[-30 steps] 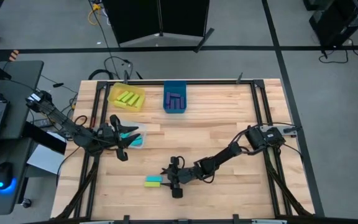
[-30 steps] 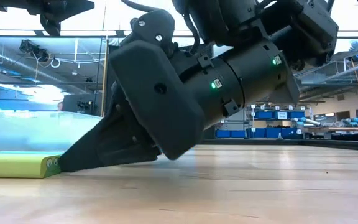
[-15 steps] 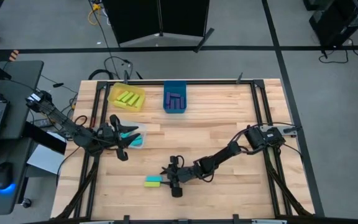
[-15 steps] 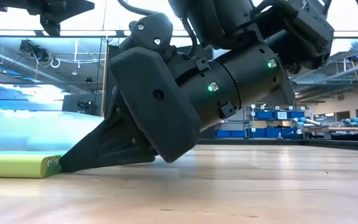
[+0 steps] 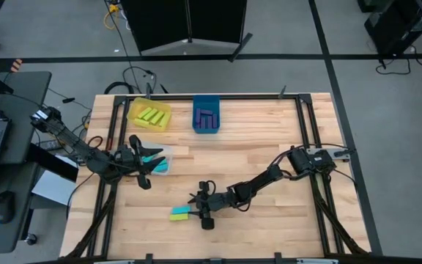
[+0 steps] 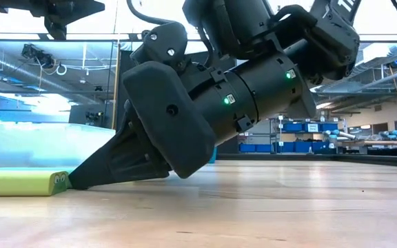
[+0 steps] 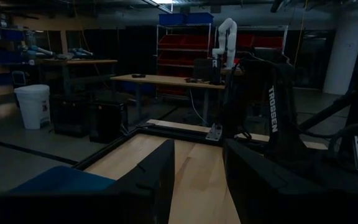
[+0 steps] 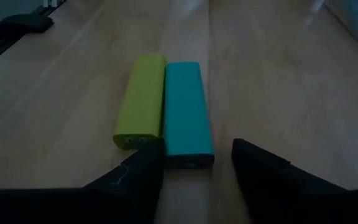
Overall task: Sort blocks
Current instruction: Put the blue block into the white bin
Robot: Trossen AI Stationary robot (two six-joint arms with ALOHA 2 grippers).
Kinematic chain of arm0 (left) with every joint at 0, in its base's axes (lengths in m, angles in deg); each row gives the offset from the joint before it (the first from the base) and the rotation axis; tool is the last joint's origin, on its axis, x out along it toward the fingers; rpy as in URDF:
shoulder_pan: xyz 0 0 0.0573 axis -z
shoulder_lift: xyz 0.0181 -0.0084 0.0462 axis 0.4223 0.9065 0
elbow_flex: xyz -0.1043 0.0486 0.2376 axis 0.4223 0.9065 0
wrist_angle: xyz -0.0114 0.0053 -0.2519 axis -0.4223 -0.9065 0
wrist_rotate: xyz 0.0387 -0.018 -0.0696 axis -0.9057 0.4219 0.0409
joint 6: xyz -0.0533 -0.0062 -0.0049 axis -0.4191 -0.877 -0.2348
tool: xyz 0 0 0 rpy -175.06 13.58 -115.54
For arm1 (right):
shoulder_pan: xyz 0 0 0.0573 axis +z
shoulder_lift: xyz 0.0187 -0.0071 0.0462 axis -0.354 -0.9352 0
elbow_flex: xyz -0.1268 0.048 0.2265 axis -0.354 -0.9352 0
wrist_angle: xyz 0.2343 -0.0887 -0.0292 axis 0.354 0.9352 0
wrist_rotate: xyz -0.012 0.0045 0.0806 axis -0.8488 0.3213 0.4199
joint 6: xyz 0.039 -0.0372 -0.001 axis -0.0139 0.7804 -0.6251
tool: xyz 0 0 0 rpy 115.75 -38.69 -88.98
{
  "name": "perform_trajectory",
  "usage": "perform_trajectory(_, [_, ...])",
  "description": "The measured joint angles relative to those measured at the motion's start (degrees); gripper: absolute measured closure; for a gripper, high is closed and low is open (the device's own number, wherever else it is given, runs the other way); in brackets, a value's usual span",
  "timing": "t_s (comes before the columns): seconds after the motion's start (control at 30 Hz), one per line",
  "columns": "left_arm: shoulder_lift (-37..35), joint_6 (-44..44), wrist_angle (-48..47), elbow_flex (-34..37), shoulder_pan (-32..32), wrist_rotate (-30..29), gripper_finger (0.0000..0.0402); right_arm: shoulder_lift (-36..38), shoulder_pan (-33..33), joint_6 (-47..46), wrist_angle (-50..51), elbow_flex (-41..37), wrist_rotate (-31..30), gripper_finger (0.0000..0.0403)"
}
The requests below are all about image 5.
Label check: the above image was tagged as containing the yellow cable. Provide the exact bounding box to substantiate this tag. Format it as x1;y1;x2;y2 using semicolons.
103;2;124;30

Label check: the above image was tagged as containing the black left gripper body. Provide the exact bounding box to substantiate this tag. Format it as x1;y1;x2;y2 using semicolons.
115;133;153;191

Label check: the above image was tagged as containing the yellow plastic bin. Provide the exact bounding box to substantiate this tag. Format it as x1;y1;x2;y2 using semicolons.
126;96;173;133

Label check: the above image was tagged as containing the black computer mouse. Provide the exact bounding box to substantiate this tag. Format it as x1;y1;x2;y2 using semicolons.
0;190;16;224

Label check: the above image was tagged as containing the black folding divider screen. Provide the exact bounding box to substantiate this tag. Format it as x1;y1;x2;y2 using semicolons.
119;0;254;62

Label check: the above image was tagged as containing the blue plastic bin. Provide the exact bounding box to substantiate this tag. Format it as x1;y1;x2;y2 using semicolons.
191;94;221;135

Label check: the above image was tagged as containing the long black floor cable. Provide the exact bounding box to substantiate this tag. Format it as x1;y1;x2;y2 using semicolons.
103;0;141;95

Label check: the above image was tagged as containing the thin black cable loop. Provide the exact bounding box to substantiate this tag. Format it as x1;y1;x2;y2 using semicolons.
122;65;158;93

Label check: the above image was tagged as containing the clear plastic bin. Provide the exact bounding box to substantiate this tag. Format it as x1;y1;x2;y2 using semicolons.
125;141;174;176

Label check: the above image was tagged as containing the grey power strip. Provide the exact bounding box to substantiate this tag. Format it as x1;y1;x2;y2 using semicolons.
37;138;64;152

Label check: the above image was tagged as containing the black cable with plug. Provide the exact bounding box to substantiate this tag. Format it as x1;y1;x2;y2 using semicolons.
374;44;422;76

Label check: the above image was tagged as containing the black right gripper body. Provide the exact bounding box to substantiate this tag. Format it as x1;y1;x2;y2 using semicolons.
195;179;236;231

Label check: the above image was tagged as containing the black aluminium table frame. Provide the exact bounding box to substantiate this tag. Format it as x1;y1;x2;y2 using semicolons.
59;92;373;264

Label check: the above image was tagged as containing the thick black coiled cable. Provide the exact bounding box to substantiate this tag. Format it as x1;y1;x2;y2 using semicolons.
103;81;136;95

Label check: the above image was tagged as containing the black equipment cart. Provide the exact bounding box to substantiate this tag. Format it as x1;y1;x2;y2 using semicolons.
363;0;422;56

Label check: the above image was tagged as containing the dark grey desk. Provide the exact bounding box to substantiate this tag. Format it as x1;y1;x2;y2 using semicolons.
0;71;53;254

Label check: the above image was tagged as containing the silver mounting plate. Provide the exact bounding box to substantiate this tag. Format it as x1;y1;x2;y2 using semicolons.
305;146;352;163

